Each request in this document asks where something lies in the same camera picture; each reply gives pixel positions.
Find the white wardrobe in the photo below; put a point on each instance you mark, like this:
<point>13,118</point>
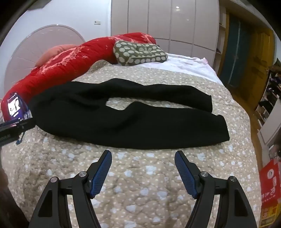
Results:
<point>164,19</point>

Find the pink pillow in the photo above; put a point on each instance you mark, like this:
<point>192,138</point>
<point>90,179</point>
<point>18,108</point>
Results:
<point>54,51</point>

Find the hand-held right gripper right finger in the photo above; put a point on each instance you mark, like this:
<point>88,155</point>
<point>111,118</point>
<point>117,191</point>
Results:
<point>185,175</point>

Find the green spotted pillow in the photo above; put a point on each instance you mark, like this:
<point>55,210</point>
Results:
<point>140,52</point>

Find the black pants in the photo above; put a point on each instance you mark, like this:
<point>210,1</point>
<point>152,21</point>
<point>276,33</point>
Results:
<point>131,127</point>

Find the yellow wooden door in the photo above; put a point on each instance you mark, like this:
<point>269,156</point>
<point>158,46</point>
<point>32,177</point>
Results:
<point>258,65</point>

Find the teal door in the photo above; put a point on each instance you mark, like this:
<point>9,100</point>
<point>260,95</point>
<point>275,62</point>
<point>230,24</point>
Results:
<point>236,50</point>

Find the white cluttered shelf unit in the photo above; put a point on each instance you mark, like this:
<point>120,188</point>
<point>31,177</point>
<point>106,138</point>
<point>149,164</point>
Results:
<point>270,105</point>

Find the white bed sheet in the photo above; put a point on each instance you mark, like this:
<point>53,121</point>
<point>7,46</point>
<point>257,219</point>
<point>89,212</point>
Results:
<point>186,65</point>

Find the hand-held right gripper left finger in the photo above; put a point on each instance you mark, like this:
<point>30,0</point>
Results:
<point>101,175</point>

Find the red patterned quilt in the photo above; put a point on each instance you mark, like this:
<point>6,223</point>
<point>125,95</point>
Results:
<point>65,59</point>

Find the smartphone with lit screen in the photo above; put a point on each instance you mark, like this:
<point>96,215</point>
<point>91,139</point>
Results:
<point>15,105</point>

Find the beige dotted quilt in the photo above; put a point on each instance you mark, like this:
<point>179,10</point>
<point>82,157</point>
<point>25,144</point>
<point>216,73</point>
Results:
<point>142,171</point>

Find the pale rounded headboard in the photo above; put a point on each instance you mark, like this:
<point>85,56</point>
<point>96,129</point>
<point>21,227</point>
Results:
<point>28,48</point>

